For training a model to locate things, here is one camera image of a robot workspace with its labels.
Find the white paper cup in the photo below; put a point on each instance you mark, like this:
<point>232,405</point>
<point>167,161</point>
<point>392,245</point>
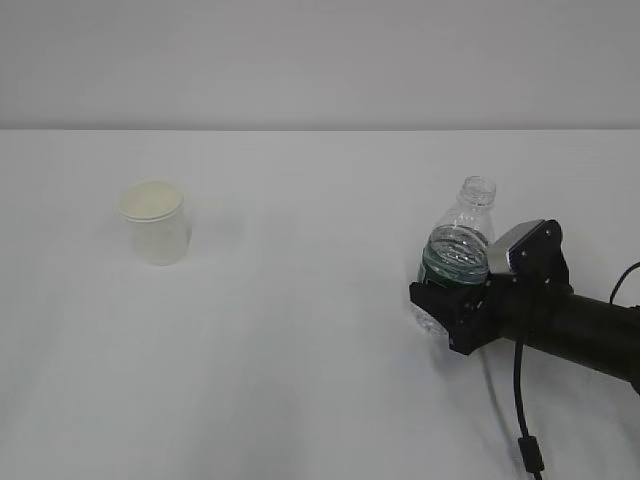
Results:
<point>154,211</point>

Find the clear water bottle green label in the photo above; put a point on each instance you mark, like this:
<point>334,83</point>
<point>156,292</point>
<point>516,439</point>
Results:
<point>455,253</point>

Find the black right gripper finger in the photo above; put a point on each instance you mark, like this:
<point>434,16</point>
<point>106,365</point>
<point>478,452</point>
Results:
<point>452,308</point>

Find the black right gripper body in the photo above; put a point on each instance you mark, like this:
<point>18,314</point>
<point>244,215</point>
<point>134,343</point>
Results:
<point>501,310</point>

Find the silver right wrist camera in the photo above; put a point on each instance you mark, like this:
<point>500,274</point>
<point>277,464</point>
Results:
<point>532,252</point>

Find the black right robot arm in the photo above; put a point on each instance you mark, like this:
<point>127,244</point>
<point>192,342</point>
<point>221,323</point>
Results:
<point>552,319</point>

